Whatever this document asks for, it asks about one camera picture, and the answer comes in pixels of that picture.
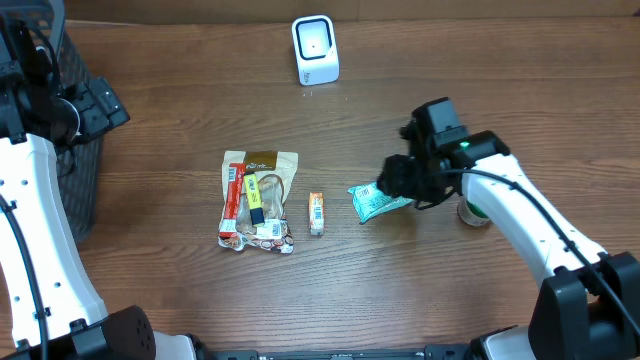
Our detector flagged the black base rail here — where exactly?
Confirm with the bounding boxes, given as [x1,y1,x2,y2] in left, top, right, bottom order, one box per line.
[208,344,478,360]

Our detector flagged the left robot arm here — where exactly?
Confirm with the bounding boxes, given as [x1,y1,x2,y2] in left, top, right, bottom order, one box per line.
[1,18,214,359]

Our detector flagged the white barcode scanner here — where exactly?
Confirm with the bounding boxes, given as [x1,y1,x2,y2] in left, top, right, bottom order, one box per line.
[291,15,340,86]

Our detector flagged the green lid jar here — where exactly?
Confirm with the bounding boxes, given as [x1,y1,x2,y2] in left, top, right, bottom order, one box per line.
[457,196,491,227]

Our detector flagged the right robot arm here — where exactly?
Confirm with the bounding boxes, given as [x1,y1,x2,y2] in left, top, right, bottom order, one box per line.
[377,119,639,359]

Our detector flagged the red item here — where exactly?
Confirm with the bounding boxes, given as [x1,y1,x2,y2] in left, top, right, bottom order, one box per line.
[219,163,246,238]

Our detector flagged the yellow black item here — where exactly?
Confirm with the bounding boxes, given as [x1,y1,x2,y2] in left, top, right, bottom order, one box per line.
[243,172,264,227]

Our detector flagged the brown snack pouch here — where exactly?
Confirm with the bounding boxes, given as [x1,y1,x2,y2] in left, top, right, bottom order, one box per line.
[218,150,299,254]

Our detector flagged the orange snack packet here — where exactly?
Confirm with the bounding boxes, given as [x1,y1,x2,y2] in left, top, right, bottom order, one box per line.
[308,192,325,236]

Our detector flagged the grey plastic mesh basket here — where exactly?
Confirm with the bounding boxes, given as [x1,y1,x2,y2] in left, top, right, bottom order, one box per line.
[1,0,103,243]

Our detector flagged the teal snack packet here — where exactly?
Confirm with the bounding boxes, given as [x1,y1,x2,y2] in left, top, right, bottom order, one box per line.
[348,182,413,224]

